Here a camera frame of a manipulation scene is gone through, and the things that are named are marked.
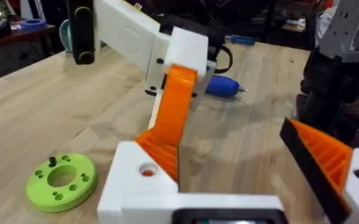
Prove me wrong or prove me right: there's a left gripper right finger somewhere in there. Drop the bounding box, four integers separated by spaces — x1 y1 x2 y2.
279 117 359 224

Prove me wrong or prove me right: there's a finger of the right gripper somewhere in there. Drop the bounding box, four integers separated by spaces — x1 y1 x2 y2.
191 60 218 111
149 26 210 147

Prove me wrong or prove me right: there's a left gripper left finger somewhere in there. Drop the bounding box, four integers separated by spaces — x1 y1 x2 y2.
96 141 180 224

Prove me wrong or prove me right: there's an orange ribbed wedge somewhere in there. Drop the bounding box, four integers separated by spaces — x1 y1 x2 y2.
134 128 180 184

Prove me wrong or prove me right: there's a blue electric screwdriver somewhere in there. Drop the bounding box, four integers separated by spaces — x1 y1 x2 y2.
205 74 249 98

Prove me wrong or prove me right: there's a green disc with holes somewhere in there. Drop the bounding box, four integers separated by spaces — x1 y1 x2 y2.
26 152 99 213

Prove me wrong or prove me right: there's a blue tape roll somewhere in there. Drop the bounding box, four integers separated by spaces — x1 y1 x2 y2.
19 18 47 32

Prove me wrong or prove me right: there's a brown side table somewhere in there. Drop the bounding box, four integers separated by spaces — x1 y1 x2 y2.
0 24 56 54

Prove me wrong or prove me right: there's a black cable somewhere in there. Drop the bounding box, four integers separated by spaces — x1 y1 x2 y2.
213 45 233 75

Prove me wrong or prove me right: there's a blue handled hand tool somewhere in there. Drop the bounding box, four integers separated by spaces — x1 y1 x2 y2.
225 34 256 47

